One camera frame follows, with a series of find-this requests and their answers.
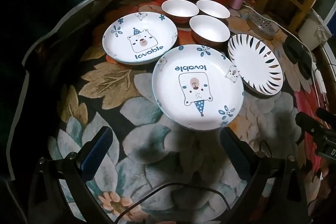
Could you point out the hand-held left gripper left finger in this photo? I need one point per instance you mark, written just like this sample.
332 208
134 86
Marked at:
98 148

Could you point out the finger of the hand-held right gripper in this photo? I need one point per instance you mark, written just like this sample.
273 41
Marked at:
325 114
308 123

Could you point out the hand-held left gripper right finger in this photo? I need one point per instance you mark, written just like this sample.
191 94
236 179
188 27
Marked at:
233 150

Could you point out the white bear print plate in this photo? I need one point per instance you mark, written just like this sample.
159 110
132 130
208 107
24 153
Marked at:
139 29
197 98

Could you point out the white plate with striped rim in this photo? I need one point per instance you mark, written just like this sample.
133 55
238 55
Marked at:
257 64

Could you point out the white bowl with red outside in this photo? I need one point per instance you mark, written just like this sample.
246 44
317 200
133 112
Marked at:
213 8
179 8
209 28

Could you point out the white power strip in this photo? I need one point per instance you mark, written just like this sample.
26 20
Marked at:
319 79

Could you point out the black slipper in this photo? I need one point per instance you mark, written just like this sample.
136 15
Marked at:
294 49
304 67

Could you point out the white plastic bucket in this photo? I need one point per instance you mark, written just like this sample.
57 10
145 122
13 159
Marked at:
309 29

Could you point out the round perforated metal tin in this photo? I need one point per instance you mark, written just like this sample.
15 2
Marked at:
262 24

